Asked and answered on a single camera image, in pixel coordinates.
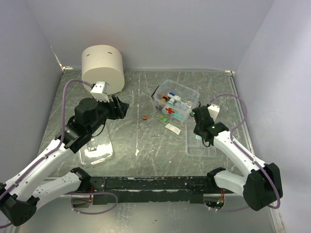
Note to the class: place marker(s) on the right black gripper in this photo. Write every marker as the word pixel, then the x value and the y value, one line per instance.
pixel 196 129

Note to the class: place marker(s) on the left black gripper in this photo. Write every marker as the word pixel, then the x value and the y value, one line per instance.
pixel 118 111

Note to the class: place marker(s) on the clear divider tray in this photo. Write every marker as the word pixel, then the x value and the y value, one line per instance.
pixel 194 145

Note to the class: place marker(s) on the teal white sachet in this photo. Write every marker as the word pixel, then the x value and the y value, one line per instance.
pixel 173 128

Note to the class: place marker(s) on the white green-label bottle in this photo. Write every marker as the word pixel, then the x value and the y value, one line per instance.
pixel 167 109

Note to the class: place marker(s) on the small green box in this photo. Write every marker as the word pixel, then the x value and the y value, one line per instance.
pixel 163 119

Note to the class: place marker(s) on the clear plastic medicine box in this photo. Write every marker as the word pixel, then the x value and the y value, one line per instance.
pixel 188 95

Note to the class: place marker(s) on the white blue bandage roll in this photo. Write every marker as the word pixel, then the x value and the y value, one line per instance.
pixel 174 96

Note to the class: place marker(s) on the brown orange-cap bottle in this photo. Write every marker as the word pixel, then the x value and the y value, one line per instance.
pixel 163 100

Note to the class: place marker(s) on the teal-edged clear bag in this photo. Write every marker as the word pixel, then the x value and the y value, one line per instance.
pixel 180 117
pixel 181 106

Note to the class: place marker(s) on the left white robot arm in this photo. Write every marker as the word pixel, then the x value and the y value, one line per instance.
pixel 22 195

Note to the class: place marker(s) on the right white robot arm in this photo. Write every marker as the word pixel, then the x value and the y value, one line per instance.
pixel 260 183

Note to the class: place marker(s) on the clear box lid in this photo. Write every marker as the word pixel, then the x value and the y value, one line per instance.
pixel 98 150

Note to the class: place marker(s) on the cream cylindrical container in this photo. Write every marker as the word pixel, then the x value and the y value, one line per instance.
pixel 103 63

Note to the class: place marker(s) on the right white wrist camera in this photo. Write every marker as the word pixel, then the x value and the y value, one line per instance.
pixel 213 110

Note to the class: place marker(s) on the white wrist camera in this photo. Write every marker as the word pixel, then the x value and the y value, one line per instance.
pixel 213 110
pixel 99 91

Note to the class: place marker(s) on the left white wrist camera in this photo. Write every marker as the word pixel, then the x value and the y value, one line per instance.
pixel 99 91

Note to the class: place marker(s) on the black base frame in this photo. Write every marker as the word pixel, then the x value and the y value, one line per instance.
pixel 191 189

